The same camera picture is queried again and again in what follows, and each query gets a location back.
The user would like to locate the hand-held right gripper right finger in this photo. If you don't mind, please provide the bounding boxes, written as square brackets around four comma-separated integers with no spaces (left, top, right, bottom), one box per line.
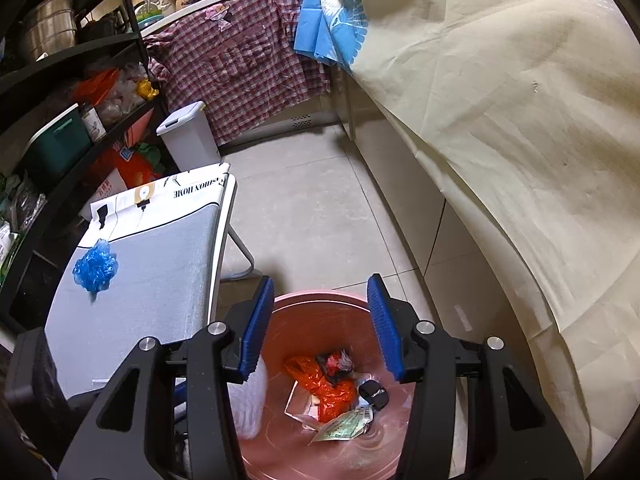
[366,273,584,480]

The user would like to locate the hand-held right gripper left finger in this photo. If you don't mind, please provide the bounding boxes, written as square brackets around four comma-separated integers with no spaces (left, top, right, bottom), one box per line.
[57,275,277,480]

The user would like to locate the pink plastic basin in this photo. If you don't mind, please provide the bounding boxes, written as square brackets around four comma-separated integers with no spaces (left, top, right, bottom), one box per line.
[226,289,427,480]

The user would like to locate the black snack wrapper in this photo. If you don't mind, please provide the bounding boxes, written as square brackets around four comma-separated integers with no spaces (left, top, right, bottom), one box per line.
[315,349,357,379]

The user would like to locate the small black pouch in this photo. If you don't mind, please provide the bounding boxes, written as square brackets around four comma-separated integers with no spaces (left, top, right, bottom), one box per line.
[357,378,390,409]

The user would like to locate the red plastic bag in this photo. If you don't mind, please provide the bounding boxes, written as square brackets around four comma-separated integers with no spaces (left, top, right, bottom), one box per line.
[284,355,360,424]

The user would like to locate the blue face mask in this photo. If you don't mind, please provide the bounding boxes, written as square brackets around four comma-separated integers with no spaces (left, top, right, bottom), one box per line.
[284,379,327,432]

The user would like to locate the green snack wrapper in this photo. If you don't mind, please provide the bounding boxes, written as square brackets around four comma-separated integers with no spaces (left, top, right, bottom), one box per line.
[310,406,377,444]

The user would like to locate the white lidded trash bin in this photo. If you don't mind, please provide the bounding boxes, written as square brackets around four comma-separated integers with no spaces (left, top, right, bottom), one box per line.
[155,100,222,171]

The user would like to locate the white folding table leg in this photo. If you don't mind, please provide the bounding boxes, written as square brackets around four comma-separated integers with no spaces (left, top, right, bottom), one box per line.
[219,220,262,282]

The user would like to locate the blue plastic shoe cover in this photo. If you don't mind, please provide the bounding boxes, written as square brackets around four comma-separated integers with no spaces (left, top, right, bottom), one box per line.
[73,238,120,294]

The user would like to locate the green white rice bag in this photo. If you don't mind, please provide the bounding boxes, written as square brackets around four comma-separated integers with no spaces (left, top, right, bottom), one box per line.
[0,220,21,282]

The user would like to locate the grey ironing board table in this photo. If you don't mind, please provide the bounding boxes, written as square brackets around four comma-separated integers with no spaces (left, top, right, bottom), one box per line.
[43,162,239,402]

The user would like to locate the red food package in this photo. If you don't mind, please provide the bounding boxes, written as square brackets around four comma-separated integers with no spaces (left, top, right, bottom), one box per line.
[94,141,162,197]

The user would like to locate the green storage box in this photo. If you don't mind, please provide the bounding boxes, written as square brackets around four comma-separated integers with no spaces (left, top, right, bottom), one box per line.
[24,104,94,177]

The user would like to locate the beige blue floral sheet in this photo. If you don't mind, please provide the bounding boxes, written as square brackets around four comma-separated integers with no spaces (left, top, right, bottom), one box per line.
[293,0,640,480]

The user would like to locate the red plaid shirt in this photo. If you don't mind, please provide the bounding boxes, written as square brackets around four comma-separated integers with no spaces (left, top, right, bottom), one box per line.
[142,0,334,147]

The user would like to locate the orange plastic bag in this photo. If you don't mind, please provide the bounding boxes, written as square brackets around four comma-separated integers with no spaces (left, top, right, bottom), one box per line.
[71,67,122,107]

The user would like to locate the black metal shelf rack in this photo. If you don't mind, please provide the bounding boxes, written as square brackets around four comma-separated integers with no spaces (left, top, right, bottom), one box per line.
[0,0,177,332]

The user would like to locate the steel pot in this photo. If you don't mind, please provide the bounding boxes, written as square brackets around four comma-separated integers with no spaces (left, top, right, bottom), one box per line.
[19,0,79,62]

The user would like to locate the black cooking pot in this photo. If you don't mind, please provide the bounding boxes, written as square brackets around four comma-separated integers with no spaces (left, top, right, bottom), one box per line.
[77,12,134,44]

